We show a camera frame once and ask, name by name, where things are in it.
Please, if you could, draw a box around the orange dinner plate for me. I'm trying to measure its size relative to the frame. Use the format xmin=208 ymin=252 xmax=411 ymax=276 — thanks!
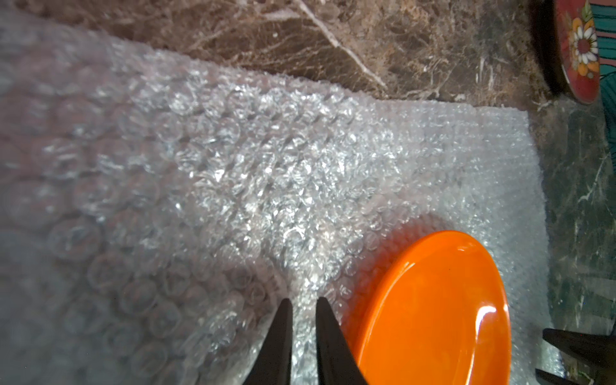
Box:
xmin=352 ymin=231 xmax=512 ymax=384

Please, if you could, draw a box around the pink bubble bundle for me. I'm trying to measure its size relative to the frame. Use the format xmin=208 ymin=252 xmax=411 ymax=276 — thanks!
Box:
xmin=1 ymin=6 xmax=563 ymax=384

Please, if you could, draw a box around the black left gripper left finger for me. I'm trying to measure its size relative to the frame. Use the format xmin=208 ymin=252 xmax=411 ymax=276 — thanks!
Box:
xmin=243 ymin=298 xmax=293 ymax=385

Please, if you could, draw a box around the red floral dinner plate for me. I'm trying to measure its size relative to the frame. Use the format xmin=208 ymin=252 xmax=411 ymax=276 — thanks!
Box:
xmin=538 ymin=0 xmax=600 ymax=105

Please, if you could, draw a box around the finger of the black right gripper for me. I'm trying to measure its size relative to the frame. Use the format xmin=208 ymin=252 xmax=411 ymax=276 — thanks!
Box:
xmin=542 ymin=328 xmax=615 ymax=368
xmin=535 ymin=369 xmax=578 ymax=385

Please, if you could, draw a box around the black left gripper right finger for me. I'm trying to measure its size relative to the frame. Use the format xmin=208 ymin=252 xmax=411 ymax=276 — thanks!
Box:
xmin=315 ymin=297 xmax=367 ymax=385

